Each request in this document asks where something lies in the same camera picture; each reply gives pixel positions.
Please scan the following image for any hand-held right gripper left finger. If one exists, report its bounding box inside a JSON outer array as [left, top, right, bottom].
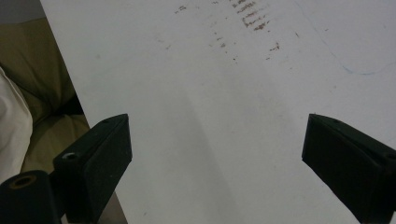
[[52, 113, 134, 224]]

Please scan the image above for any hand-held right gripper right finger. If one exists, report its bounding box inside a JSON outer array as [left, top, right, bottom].
[[301, 113, 396, 224]]

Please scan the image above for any white cloth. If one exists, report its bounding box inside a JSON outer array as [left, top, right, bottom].
[[0, 66, 34, 185]]

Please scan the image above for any olive green cloth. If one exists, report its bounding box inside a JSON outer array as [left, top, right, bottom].
[[0, 17, 93, 175]]

